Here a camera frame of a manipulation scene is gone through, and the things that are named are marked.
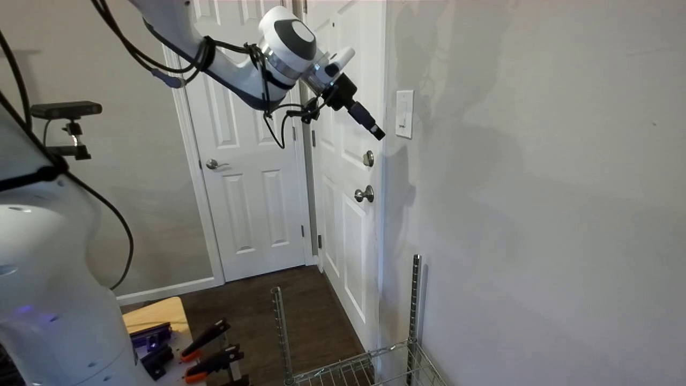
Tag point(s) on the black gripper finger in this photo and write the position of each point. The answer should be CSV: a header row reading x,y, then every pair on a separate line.
x,y
366,121

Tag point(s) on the silver door knob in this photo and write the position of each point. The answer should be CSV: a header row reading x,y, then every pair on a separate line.
x,y
365,193

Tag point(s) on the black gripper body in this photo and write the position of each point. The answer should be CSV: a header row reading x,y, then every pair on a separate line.
x,y
342,95

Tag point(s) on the black orange clamp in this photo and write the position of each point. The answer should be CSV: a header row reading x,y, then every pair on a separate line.
x,y
221,361
211,334

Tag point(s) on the black orange clamp upper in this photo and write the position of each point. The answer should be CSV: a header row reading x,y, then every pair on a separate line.
x,y
211,334

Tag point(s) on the white interior closet door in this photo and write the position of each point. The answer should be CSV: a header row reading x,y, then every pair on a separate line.
x,y
252,182

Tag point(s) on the white wall light switch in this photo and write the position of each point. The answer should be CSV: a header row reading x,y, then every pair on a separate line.
x,y
404,113

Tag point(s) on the cardboard box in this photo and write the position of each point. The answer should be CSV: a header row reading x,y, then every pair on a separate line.
x,y
164,312

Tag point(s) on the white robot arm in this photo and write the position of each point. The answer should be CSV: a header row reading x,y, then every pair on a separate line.
x,y
260,74

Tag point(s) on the silver deadbolt lock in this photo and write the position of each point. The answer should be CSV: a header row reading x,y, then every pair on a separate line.
x,y
366,160

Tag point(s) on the black orange clamp lower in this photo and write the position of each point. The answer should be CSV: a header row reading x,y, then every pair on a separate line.
x,y
221,361

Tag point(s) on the white panel front door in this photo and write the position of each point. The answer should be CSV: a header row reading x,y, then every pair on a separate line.
x,y
348,228

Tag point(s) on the black camera on stand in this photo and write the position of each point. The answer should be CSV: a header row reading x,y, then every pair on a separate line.
x,y
68,113

